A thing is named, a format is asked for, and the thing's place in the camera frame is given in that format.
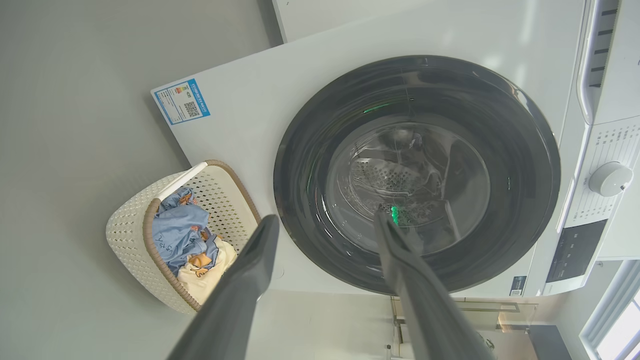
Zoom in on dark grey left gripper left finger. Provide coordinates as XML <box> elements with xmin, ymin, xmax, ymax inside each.
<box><xmin>166</xmin><ymin>214</ymin><xmax>281</xmax><ymax>360</ymax></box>

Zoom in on cream and blue garment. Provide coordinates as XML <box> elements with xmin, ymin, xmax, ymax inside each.
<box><xmin>177</xmin><ymin>237</ymin><xmax>238</xmax><ymax>306</ymax></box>

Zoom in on black touch display panel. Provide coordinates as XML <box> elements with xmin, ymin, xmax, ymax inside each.
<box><xmin>545</xmin><ymin>219</ymin><xmax>608</xmax><ymax>284</ymax></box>

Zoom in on washing machine door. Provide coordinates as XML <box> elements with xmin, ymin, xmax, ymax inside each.
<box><xmin>273</xmin><ymin>55</ymin><xmax>562</xmax><ymax>296</ymax></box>

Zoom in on cream perforated laundry basket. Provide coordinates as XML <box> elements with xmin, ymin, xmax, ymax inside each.
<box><xmin>105</xmin><ymin>160</ymin><xmax>262</xmax><ymax>316</ymax></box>

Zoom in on light blue printed garment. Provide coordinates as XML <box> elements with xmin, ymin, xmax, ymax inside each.
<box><xmin>151</xmin><ymin>187</ymin><xmax>221</xmax><ymax>276</ymax></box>

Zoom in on white washing machine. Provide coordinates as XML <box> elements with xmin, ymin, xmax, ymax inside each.
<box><xmin>150</xmin><ymin>0</ymin><xmax>640</xmax><ymax>301</ymax></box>

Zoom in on white round control knob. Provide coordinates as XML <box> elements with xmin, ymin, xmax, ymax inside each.
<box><xmin>588</xmin><ymin>161</ymin><xmax>635</xmax><ymax>198</ymax></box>

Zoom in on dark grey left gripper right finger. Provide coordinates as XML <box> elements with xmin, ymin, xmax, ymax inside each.
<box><xmin>374</xmin><ymin>209</ymin><xmax>497</xmax><ymax>360</ymax></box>

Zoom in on stainless steel washing machine drum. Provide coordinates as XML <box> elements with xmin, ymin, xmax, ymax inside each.
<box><xmin>327</xmin><ymin>122</ymin><xmax>491</xmax><ymax>256</ymax></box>

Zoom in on blue energy label sticker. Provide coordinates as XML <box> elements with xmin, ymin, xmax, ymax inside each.
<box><xmin>152</xmin><ymin>78</ymin><xmax>211</xmax><ymax>126</ymax></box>

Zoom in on white window frame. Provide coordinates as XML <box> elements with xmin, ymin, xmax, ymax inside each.
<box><xmin>579</xmin><ymin>260</ymin><xmax>640</xmax><ymax>360</ymax></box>

